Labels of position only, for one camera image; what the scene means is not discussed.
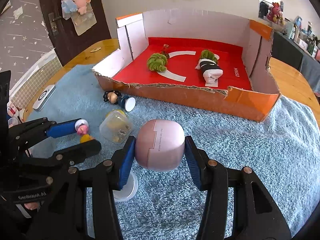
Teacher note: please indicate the side table with blue cloth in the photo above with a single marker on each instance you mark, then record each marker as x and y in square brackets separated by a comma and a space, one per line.
[287, 52]

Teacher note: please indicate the pale pink plush toy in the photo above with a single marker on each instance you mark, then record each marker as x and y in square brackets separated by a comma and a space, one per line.
[82, 5]

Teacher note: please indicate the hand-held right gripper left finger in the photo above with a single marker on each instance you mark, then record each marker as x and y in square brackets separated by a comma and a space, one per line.
[126, 162]

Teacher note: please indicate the red plush toy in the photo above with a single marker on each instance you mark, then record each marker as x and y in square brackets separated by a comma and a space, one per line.
[275, 13]

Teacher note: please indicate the pink oval case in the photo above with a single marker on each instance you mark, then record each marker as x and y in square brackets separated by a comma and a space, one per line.
[162, 145]

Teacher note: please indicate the dark brown door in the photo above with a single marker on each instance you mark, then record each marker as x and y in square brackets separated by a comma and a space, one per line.
[75, 45]

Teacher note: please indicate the green looped fuzzy toy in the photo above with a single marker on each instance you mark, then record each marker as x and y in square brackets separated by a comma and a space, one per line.
[156, 62]

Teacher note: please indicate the green round fuzzy toy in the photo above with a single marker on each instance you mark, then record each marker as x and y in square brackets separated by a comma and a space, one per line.
[207, 54]

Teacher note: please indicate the small white square device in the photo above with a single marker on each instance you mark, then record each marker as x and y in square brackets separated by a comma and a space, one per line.
[43, 97]

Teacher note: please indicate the small wooden chip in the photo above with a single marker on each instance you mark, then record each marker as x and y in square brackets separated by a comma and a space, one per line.
[95, 49]

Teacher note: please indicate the orange and white cardboard box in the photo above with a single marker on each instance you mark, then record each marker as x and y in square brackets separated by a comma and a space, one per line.
[190, 62]

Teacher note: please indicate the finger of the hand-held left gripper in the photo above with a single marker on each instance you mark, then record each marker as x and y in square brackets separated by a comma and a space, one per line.
[82, 148]
[62, 129]

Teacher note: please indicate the wall mirror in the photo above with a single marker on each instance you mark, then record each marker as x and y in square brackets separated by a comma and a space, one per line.
[265, 7]

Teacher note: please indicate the pink and yellow figurine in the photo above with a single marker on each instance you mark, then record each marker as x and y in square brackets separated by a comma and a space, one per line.
[82, 129]

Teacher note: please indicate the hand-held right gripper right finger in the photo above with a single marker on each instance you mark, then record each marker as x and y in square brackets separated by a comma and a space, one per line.
[193, 162]

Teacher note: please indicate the clear plastic hanging bag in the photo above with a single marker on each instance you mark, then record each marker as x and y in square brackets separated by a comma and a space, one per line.
[83, 22]

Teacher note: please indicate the dark-haired figurine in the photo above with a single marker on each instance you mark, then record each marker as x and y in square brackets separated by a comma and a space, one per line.
[113, 97]

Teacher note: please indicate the light blue fluffy towel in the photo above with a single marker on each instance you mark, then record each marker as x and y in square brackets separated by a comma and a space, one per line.
[225, 155]

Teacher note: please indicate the light blue plush toy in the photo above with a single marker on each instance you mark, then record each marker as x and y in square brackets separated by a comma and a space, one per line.
[67, 6]

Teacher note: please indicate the square clear plastic box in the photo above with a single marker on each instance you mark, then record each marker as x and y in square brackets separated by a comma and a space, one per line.
[117, 130]

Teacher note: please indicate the black and white plush roll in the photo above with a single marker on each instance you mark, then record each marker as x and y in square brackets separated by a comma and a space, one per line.
[210, 67]

